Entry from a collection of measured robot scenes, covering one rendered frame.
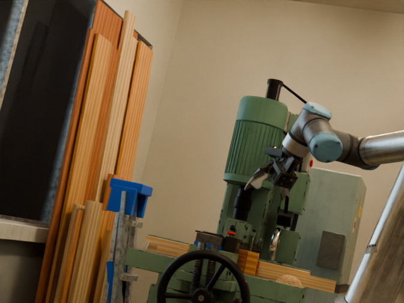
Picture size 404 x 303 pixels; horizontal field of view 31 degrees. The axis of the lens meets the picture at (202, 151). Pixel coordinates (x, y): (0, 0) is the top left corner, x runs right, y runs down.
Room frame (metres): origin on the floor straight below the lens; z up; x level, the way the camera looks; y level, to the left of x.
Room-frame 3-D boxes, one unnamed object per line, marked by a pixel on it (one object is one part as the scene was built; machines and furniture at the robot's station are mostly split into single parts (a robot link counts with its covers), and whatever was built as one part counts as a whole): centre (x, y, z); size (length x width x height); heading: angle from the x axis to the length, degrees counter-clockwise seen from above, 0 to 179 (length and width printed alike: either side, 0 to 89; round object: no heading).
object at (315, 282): (2.56, -0.27, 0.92); 0.55 x 0.02 x 0.04; 76
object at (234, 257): (2.40, -0.11, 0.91); 0.15 x 0.14 x 0.09; 76
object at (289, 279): (2.44, -0.38, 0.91); 0.12 x 0.09 x 0.03; 166
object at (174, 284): (2.52, -0.17, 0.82); 0.40 x 0.21 x 0.04; 76
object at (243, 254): (2.50, -0.15, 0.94); 0.16 x 0.01 x 0.07; 76
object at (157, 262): (2.48, -0.13, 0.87); 0.61 x 0.30 x 0.06; 76
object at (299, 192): (2.75, -0.38, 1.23); 0.09 x 0.08 x 0.15; 166
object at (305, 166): (2.86, -0.39, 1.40); 0.10 x 0.06 x 0.16; 166
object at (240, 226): (2.60, -0.19, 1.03); 0.14 x 0.07 x 0.09; 166
